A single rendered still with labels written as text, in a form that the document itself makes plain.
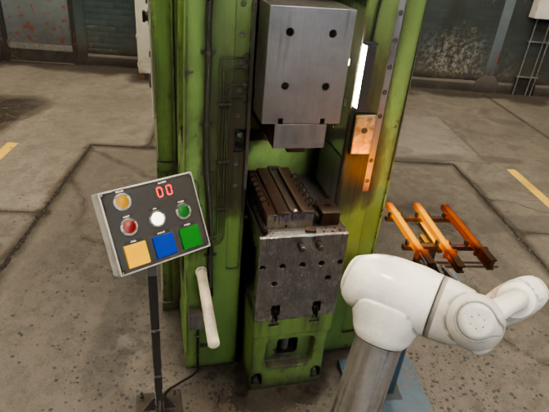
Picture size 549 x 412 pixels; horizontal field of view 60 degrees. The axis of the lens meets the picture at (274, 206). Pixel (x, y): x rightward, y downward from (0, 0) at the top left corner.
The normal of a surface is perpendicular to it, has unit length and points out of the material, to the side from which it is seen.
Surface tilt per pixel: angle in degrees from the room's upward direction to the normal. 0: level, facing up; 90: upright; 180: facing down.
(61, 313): 0
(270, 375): 89
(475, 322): 52
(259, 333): 90
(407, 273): 20
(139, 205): 60
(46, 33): 90
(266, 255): 90
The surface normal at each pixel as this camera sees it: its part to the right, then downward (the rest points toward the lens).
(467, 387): 0.08, -0.87
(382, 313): -0.47, 0.12
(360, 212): 0.23, 0.50
